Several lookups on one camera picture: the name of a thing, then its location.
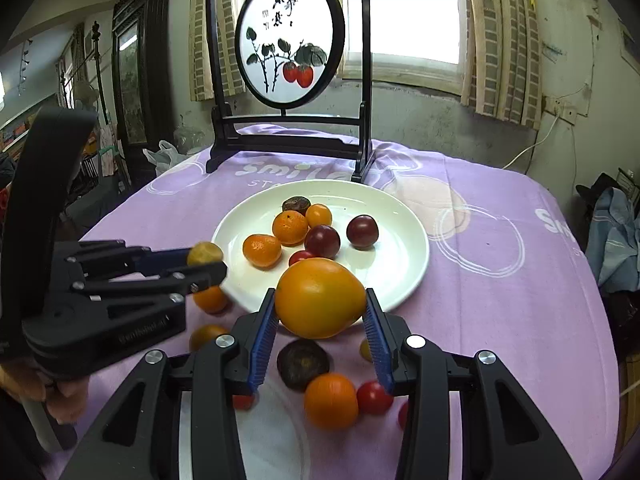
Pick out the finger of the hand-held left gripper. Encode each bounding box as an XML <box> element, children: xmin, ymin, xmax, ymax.
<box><xmin>65</xmin><ymin>241</ymin><xmax>201</xmax><ymax>279</ymax></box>
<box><xmin>72</xmin><ymin>261</ymin><xmax>228</xmax><ymax>311</ymax></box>

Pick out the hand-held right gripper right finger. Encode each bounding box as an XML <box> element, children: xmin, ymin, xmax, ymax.
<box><xmin>363</xmin><ymin>287</ymin><xmax>583</xmax><ymax>480</ymax></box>

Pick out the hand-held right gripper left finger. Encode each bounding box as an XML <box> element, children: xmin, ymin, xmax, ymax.
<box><xmin>60</xmin><ymin>287</ymin><xmax>279</xmax><ymax>480</ymax></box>

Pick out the small yellow-brown fruit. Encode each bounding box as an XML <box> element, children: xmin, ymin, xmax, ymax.
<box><xmin>186</xmin><ymin>241</ymin><xmax>225</xmax><ymax>267</ymax></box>

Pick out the mandarin orange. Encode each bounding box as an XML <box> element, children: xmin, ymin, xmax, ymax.
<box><xmin>242</xmin><ymin>234</ymin><xmax>283</xmax><ymax>269</ymax></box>
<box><xmin>304</xmin><ymin>372</ymin><xmax>360</xmax><ymax>431</ymax></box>
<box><xmin>272</xmin><ymin>210</ymin><xmax>310</xmax><ymax>247</ymax></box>

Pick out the white oval plate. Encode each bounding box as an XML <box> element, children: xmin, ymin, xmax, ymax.
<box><xmin>211</xmin><ymin>180</ymin><xmax>431</xmax><ymax>328</ymax></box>

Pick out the dark purple plum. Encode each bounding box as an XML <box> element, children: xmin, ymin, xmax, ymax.
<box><xmin>346</xmin><ymin>214</ymin><xmax>379</xmax><ymax>250</ymax></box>
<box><xmin>304</xmin><ymin>225</ymin><xmax>342</xmax><ymax>260</ymax></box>

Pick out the small smooth orange tomato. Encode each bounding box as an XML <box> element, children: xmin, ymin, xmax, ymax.
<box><xmin>305</xmin><ymin>203</ymin><xmax>333</xmax><ymax>229</ymax></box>

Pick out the person's left hand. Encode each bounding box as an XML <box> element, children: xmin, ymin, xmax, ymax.
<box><xmin>0</xmin><ymin>359</ymin><xmax>92</xmax><ymax>427</ymax></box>

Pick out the olive green round fruit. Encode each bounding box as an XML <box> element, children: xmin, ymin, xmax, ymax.
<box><xmin>188</xmin><ymin>324</ymin><xmax>231</xmax><ymax>353</ymax></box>

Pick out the white plastic bag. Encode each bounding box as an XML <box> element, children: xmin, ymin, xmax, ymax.
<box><xmin>143</xmin><ymin>140</ymin><xmax>187</xmax><ymax>177</ymax></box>

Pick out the dark wooden framed mirror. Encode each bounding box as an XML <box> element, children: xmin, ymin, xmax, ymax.
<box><xmin>111</xmin><ymin>0</ymin><xmax>173</xmax><ymax>188</ymax></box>

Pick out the beige checked curtain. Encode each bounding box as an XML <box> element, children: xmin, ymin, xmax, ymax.
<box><xmin>460</xmin><ymin>0</ymin><xmax>543</xmax><ymax>128</ymax></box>
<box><xmin>189</xmin><ymin>0</ymin><xmax>246</xmax><ymax>103</ymax></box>

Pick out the black framed persimmon painting screen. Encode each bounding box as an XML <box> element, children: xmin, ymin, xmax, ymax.
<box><xmin>205</xmin><ymin>0</ymin><xmax>376</xmax><ymax>184</ymax></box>

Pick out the blue cloth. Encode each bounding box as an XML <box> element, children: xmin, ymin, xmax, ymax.
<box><xmin>585</xmin><ymin>187</ymin><xmax>640</xmax><ymax>293</ymax></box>

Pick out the window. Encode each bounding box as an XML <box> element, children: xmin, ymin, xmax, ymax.
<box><xmin>227</xmin><ymin>0</ymin><xmax>463</xmax><ymax>96</ymax></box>

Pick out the white power cable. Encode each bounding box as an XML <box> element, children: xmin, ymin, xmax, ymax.
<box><xmin>502</xmin><ymin>115</ymin><xmax>558</xmax><ymax>171</ymax></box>

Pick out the white wall socket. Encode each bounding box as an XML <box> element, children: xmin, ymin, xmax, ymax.
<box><xmin>542</xmin><ymin>95</ymin><xmax>578</xmax><ymax>123</ymax></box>

